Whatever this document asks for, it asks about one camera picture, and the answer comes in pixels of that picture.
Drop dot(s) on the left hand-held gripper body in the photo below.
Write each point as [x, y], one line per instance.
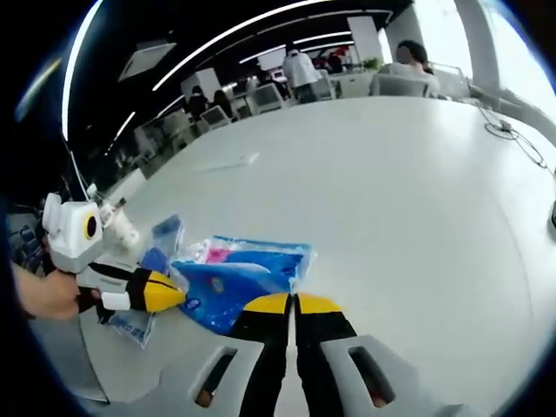
[69, 234]

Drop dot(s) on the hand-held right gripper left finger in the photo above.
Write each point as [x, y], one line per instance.
[265, 347]

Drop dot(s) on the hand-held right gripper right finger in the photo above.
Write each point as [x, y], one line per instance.
[321, 347]

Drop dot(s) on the white pouch with blue print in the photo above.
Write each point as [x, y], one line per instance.
[130, 328]

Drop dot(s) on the white paper cup green print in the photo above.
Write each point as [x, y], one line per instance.
[123, 234]

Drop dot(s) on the grey pouch with blue pad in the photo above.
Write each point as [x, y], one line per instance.
[167, 230]

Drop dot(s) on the blue pink plastic packet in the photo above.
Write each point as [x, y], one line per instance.
[243, 282]

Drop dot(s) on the person's left hand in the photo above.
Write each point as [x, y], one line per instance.
[48, 292]

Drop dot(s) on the white office chair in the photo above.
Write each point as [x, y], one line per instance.
[404, 89]
[215, 117]
[267, 97]

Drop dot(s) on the ceiling air conditioner unit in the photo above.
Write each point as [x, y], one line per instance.
[145, 61]

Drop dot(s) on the long ceiling light strip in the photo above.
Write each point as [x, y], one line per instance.
[195, 55]

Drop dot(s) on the white projection screen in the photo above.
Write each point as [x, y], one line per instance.
[271, 61]

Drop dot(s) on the black handheld device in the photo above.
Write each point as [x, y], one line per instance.
[553, 219]

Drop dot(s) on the green potted plant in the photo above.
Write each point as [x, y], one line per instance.
[371, 64]

